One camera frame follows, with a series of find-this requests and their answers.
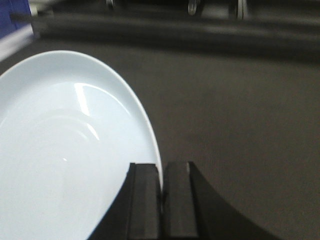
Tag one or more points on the blue plastic bin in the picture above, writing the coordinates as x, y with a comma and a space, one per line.
14, 34

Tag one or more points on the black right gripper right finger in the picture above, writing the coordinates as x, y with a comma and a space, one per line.
193, 209

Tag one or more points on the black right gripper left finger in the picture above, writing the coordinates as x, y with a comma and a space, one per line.
135, 213

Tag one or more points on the light blue round plate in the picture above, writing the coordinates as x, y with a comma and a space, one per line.
70, 126

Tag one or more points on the black table edge rail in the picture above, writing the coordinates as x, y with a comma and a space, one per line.
289, 41

